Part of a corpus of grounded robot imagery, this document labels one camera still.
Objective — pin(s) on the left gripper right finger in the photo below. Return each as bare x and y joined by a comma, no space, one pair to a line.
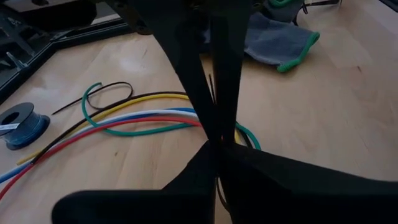
311,199

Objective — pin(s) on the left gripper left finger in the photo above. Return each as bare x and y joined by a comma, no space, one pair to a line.
140,208

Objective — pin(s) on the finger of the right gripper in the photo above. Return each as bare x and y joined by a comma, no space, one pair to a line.
230,62
180,37

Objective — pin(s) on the grey glove with green cuff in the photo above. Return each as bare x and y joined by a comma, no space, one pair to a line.
273,43
289,14

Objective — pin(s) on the black-framed eyeglasses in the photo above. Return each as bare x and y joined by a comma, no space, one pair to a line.
326,2

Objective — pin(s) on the small black round object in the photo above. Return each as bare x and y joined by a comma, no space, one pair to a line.
28,130

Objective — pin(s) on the silver metal frame bracket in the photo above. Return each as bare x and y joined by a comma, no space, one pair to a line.
15,60

